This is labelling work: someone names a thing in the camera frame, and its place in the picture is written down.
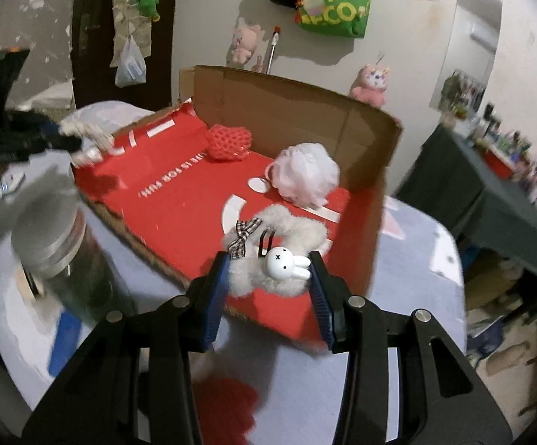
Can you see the dark green table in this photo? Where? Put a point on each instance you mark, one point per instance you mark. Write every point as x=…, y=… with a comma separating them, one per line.
x=463, y=194

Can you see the dark wooden door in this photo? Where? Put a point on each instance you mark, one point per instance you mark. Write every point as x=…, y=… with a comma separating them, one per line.
x=92, y=32

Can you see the pale pink plush toy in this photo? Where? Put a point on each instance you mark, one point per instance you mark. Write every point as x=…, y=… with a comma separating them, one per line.
x=245, y=39

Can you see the pink plush toy with ears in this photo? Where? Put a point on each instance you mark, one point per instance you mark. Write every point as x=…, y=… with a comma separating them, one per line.
x=370, y=85

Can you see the green tote bag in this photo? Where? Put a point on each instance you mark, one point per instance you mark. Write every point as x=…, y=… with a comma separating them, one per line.
x=342, y=4

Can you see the white mesh bath pouf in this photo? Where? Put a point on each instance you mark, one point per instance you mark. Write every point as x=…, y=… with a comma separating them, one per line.
x=308, y=174

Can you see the cardboard box with red lining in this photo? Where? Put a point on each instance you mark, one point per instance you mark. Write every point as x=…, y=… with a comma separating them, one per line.
x=180, y=208

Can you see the beige knitted scrunchie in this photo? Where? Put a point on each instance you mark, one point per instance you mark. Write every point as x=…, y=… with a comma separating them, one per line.
x=90, y=132

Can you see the glass jar with metal lid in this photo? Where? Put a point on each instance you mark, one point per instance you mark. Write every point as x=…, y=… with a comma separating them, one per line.
x=55, y=245

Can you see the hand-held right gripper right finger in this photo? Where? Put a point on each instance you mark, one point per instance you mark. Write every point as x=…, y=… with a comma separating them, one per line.
x=318, y=296

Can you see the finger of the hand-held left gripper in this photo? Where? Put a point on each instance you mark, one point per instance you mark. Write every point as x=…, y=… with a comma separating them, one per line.
x=36, y=125
x=27, y=148

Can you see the green plush toy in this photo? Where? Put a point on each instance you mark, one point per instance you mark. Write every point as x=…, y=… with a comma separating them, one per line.
x=147, y=2

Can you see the wall mirror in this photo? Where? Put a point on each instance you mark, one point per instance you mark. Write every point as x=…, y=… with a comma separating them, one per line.
x=475, y=32

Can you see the red foam net sleeve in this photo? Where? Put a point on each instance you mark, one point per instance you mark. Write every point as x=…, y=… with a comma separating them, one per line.
x=229, y=143

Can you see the white fluffy bunny hair clip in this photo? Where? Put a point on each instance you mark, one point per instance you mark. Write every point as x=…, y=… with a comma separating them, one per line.
x=254, y=278

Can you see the translucent plastic bag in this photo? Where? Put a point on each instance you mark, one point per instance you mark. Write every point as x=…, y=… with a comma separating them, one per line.
x=130, y=65

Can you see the row of small bottles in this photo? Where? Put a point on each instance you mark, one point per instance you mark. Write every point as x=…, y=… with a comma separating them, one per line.
x=528, y=167

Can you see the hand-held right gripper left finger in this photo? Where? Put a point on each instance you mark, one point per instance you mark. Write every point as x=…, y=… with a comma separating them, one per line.
x=220, y=289

